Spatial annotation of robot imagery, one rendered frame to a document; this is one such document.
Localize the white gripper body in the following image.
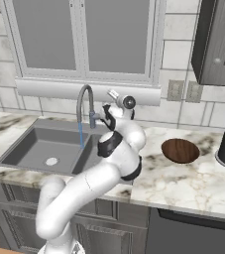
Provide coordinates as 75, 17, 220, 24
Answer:
106, 87, 121, 102

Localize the grey kitchen sink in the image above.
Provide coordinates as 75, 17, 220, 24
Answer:
0, 117, 109, 177

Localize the brown wooden bowl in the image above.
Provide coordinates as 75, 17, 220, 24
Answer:
161, 138, 201, 165

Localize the grey curved tap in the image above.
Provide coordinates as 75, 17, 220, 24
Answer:
75, 83, 102, 130

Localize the blue water stream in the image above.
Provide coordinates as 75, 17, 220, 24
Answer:
77, 122, 86, 150

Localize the grey window sill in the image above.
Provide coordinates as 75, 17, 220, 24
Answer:
14, 76, 163, 107

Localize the grey framed window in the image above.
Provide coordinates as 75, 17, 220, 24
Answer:
0, 0, 168, 85

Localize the grey drawer front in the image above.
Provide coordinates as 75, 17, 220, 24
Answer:
94, 196, 151, 221
0, 180, 43, 203

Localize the grey upper cupboard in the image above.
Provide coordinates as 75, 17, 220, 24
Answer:
190, 0, 225, 88

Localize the grey lower cupboard door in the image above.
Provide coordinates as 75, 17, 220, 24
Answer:
0, 199, 43, 254
70, 215, 150, 254

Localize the dark grey dishwasher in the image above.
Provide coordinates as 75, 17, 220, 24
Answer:
145, 207, 225, 254

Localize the grey wall socket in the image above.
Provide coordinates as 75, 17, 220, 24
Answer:
185, 80, 204, 104
167, 78, 185, 102

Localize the black dishwasher handle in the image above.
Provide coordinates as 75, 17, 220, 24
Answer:
157, 208, 225, 233

